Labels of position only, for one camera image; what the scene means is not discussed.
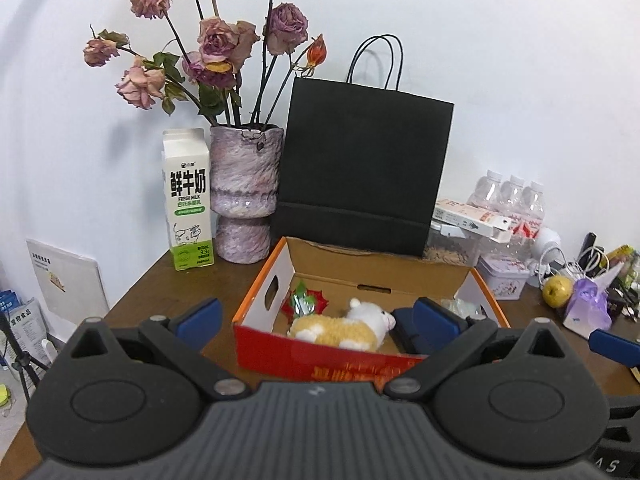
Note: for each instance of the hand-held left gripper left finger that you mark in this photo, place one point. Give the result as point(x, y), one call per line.
point(202, 317)

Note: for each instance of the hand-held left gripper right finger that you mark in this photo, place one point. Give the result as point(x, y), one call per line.
point(435, 322)

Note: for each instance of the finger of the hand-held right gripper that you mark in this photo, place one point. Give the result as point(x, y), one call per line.
point(612, 345)

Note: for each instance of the clear plastic bag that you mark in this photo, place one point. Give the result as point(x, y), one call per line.
point(460, 306)

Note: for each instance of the dark blue case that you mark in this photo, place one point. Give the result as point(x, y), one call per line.
point(405, 332)

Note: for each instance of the red cardboard box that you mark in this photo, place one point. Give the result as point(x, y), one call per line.
point(270, 350)

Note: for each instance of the yellow white plush sheep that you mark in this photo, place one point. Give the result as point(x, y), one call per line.
point(335, 332)

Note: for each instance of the red green foil wrapper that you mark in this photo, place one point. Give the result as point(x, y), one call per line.
point(312, 302)

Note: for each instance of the purple tissue pack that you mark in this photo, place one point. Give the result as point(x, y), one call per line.
point(587, 305)

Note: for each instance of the clear plastic container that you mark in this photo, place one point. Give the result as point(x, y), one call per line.
point(450, 251)

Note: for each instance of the yellow-green apple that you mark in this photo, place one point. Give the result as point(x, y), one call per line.
point(558, 291)

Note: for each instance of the small printed tin box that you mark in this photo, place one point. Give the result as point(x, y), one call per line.
point(500, 276)

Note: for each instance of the yellow green snack packet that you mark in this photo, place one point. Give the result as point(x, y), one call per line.
point(625, 260)

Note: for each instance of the black power adapter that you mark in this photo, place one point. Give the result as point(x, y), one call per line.
point(590, 245)

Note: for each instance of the white flat carton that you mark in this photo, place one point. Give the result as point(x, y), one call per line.
point(465, 215)

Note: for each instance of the white green milk carton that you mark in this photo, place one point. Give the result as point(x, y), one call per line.
point(187, 195)

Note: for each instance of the white paper board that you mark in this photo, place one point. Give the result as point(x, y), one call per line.
point(70, 285)

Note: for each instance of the purple marbled vase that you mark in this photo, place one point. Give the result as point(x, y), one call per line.
point(245, 185)

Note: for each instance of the blue white packet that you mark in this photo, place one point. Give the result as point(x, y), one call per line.
point(25, 325)

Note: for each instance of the black paper bag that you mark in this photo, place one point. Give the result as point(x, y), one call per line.
point(360, 160)

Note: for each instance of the black light stand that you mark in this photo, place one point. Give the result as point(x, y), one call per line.
point(22, 360)

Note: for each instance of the dried rose bouquet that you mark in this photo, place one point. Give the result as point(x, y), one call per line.
point(220, 42)

